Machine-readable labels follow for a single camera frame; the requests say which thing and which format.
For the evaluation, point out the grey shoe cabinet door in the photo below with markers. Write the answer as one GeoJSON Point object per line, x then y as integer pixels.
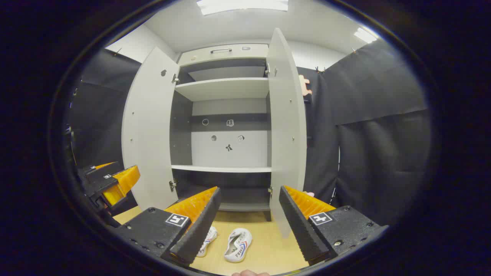
{"type": "Point", "coordinates": [149, 134]}
{"type": "Point", "coordinates": [285, 134]}

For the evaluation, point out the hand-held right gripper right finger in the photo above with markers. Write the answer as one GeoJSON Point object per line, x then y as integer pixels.
{"type": "Point", "coordinates": [297, 226]}

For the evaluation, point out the grey shoe cabinet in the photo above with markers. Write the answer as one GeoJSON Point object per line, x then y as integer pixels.
{"type": "Point", "coordinates": [230, 153]}

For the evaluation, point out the long ceiling light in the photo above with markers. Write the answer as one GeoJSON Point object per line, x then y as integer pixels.
{"type": "Point", "coordinates": [241, 5]}

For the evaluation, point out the small ceiling light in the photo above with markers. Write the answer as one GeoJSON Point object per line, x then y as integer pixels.
{"type": "Point", "coordinates": [365, 35]}

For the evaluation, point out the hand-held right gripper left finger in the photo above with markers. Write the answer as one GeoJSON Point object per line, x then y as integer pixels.
{"type": "Point", "coordinates": [203, 226]}

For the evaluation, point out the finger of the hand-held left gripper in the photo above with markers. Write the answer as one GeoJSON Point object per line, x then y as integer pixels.
{"type": "Point", "coordinates": [101, 186]}
{"type": "Point", "coordinates": [103, 170]}

